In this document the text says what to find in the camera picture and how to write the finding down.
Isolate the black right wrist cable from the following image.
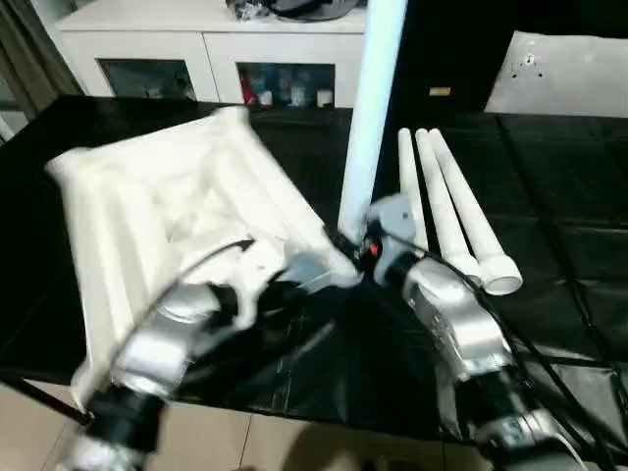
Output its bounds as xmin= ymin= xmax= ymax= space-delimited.
xmin=401 ymin=247 xmax=619 ymax=471

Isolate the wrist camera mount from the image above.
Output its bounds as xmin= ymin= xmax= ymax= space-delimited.
xmin=210 ymin=237 xmax=286 ymax=333
xmin=365 ymin=194 xmax=421 ymax=286

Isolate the white panel with screw holes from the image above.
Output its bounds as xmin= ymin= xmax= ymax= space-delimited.
xmin=483 ymin=29 xmax=628 ymax=119

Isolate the white plastic table leg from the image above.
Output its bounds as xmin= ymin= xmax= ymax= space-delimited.
xmin=337 ymin=0 xmax=412 ymax=242
xmin=396 ymin=127 xmax=429 ymax=246
xmin=414 ymin=128 xmax=485 ymax=284
xmin=427 ymin=127 xmax=522 ymax=298

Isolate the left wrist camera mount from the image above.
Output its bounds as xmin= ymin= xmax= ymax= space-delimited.
xmin=210 ymin=237 xmax=286 ymax=333

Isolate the white plastic table top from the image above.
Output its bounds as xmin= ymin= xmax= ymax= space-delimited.
xmin=44 ymin=105 xmax=359 ymax=408

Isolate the white glass-door cabinet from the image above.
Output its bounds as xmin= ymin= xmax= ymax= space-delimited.
xmin=57 ymin=0 xmax=369 ymax=108

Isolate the dark grey cap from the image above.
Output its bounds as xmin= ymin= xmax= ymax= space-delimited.
xmin=272 ymin=0 xmax=367 ymax=22

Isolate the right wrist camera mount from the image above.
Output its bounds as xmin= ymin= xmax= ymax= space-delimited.
xmin=365 ymin=194 xmax=421 ymax=286

